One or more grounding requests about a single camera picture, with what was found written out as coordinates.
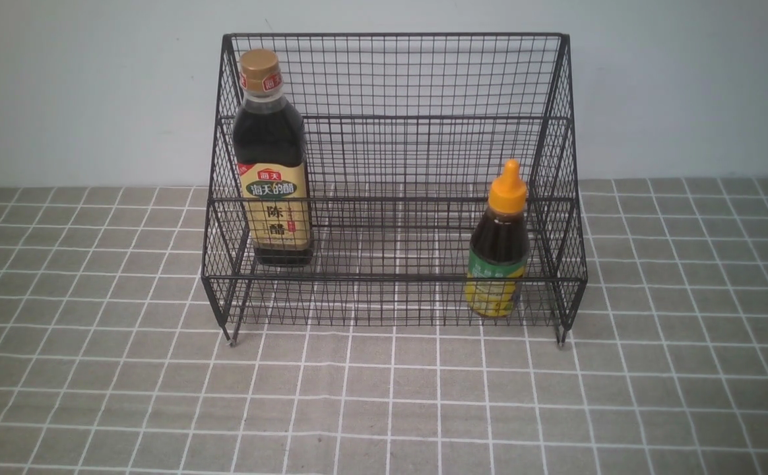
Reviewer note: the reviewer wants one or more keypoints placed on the dark vinegar bottle gold cap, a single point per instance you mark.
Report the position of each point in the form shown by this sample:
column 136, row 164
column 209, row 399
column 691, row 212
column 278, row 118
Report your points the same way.
column 268, row 139

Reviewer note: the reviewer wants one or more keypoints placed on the black wire mesh shelf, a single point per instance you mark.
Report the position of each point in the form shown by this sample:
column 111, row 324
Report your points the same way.
column 404, row 134

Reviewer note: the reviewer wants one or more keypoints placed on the grey checkered tablecloth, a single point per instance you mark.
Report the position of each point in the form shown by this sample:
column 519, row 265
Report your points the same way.
column 111, row 361

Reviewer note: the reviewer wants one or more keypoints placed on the orange-capped seasoning sauce bottle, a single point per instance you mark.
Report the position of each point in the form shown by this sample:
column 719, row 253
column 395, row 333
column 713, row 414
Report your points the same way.
column 499, row 247

